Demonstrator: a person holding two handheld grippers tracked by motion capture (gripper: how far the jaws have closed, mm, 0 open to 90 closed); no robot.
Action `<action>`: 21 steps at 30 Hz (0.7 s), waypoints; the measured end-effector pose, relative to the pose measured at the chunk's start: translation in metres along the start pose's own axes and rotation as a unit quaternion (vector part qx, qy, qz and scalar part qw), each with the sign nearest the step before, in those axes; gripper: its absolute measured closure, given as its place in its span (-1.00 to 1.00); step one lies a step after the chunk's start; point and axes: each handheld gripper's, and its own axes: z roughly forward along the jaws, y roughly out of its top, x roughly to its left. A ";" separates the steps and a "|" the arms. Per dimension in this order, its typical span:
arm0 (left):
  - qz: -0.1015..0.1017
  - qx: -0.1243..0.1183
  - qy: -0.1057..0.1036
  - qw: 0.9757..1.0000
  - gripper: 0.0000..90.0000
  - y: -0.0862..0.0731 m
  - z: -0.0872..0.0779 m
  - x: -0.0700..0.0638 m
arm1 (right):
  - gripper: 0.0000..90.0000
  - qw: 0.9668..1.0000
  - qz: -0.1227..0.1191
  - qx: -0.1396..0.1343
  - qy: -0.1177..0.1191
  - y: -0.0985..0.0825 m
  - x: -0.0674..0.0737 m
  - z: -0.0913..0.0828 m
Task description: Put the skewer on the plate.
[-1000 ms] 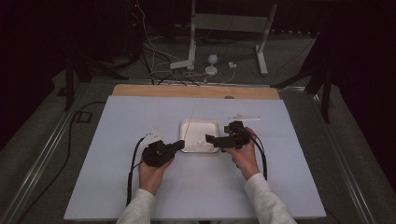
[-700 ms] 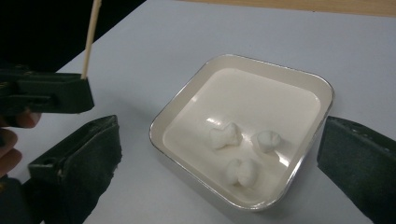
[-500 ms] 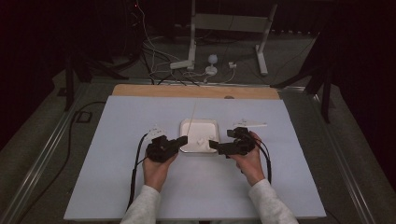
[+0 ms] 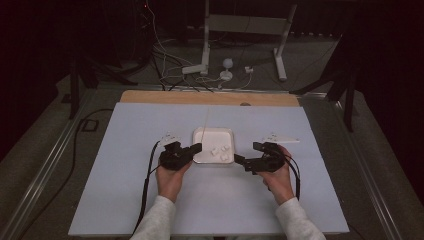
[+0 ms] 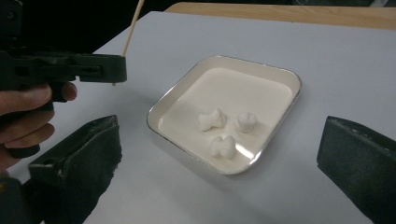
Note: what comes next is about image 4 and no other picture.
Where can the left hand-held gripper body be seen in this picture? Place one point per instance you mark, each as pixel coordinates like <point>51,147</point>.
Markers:
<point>175,156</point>

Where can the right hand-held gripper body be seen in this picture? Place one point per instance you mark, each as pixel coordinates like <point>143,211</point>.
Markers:
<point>270,161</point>

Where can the white square plate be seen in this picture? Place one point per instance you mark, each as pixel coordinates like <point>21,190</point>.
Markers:
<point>213,138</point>

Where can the thin wooden skewer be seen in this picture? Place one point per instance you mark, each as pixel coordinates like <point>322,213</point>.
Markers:
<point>205,125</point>

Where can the person's right hand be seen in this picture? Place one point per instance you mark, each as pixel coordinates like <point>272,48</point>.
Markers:
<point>280,183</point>

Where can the person's left hand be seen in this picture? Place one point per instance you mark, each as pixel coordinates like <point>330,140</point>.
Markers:
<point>170,183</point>

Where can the white table sheet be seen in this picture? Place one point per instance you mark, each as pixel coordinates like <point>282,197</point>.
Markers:
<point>133,133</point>

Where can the wooden table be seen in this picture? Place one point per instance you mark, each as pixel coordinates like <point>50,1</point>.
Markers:
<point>200,97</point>

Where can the small white adapter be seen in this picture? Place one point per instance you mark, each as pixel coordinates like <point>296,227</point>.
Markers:
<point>248,70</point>

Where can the white power strip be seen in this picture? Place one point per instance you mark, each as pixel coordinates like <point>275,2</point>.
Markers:
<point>193,69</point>

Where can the white round device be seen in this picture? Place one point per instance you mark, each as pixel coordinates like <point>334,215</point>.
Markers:
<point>227,68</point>

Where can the black square floor plate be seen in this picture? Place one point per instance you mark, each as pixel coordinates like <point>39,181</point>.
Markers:
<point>89,125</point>

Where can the black tripod stand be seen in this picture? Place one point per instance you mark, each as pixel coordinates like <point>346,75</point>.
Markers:
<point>340,83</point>
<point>86,73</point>

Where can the white metal stand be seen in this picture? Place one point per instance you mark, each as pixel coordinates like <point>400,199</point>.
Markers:
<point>246,24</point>

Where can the metal floor rail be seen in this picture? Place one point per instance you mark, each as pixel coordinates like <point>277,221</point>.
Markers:
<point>370,180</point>
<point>43,173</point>

